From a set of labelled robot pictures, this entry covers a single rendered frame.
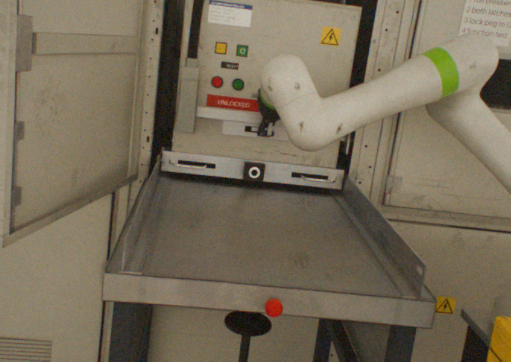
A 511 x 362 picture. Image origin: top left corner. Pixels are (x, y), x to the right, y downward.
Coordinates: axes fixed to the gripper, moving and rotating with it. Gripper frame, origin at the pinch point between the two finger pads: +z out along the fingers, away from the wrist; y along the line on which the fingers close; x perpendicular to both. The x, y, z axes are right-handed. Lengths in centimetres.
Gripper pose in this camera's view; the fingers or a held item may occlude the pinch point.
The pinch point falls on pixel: (264, 129)
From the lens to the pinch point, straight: 174.1
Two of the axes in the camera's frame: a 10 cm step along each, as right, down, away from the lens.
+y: -0.7, 9.5, -2.9
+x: 9.9, 1.0, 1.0
